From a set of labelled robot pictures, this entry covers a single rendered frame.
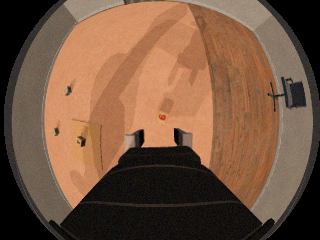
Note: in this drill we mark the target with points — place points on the tan square mat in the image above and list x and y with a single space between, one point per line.
89 154

